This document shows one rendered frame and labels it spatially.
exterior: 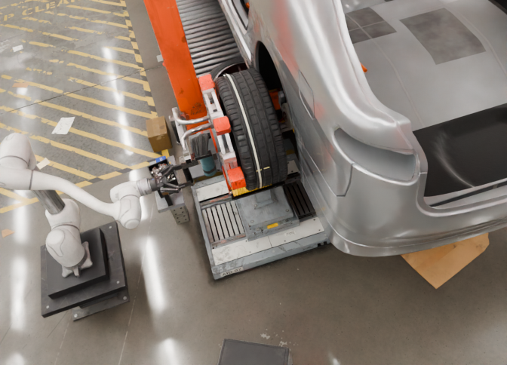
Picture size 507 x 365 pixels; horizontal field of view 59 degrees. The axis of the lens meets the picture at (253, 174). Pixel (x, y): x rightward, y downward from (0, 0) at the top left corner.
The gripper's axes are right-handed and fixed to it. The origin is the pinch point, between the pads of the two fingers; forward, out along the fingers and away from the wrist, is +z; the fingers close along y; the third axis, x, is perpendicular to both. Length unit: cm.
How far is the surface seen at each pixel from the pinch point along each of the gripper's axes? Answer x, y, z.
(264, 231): -68, 6, 35
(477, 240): -82, 51, 162
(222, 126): 30.7, 4.9, 24.7
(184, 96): 2, -62, 11
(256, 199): -57, -13, 36
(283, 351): -49, 89, 21
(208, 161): -20.5, -24.6, 13.3
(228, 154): 14.8, 8.6, 23.7
